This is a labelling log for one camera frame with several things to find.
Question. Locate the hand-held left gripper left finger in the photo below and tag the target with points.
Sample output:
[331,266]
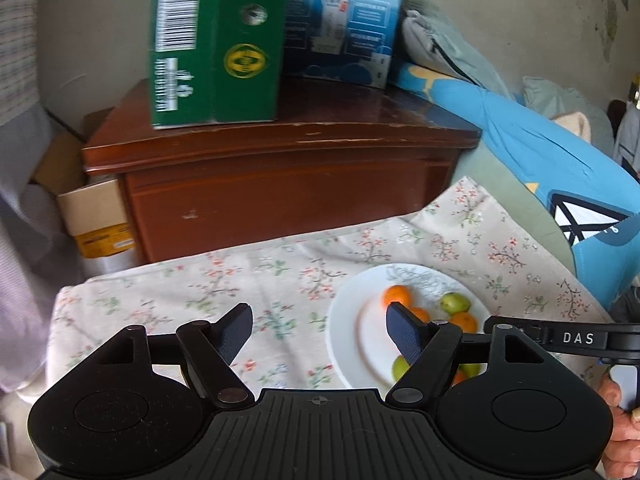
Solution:
[235,332]

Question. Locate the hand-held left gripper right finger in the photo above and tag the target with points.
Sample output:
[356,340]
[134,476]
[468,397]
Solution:
[402,332]

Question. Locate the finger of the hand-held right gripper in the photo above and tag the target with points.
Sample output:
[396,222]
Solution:
[531,332]

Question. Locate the small orange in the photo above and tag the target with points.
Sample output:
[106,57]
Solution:
[462,321]
[457,378]
[396,296]
[421,314]

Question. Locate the small green fruit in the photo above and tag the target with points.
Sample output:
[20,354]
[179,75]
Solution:
[470,370]
[455,302]
[400,367]

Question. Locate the white plate with rose print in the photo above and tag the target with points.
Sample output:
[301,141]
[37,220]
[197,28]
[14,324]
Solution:
[360,330]

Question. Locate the person's right hand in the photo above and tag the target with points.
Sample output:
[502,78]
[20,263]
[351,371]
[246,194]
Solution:
[625,440]

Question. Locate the floral beige tablecloth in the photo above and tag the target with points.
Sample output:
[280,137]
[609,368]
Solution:
[250,275]

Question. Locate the brown wooden nightstand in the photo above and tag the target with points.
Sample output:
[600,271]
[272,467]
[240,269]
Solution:
[275,200]

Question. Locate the green bed sheet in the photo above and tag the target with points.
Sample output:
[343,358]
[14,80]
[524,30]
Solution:
[490,185]

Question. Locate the yellow label box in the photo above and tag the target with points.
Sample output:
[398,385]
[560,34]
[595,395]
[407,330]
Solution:
[105,242]

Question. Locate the brown cardboard box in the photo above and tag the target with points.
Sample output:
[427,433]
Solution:
[95,205]

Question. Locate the blue printed blanket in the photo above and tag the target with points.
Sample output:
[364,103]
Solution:
[525,135]

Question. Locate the white garment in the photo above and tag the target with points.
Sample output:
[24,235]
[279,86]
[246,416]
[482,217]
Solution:
[627,140]

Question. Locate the grey pillow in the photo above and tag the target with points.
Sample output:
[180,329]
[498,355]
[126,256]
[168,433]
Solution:
[565,100]

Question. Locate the checked grey cloth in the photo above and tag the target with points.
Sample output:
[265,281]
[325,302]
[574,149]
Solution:
[25,210]

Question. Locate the green carton box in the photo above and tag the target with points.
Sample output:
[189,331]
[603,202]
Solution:
[240,35]

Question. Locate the blue carton box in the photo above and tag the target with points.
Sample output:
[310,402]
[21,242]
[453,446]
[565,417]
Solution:
[345,20]

